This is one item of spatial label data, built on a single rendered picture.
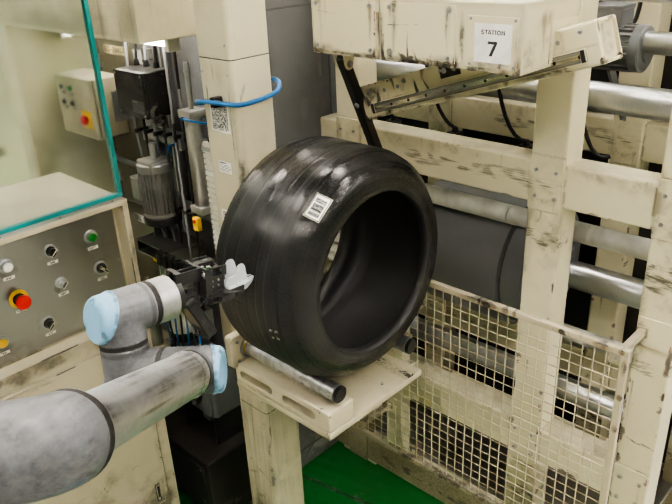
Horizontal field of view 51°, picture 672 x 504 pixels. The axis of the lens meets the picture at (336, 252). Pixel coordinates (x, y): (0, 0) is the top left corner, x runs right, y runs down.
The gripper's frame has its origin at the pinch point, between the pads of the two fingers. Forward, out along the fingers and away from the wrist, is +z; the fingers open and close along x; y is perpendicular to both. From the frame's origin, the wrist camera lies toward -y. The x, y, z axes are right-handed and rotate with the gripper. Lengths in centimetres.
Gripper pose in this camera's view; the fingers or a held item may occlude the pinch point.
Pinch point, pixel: (247, 280)
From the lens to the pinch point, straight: 157.1
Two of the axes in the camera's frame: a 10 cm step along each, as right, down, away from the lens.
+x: -7.3, -2.6, 6.3
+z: 6.8, -2.3, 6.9
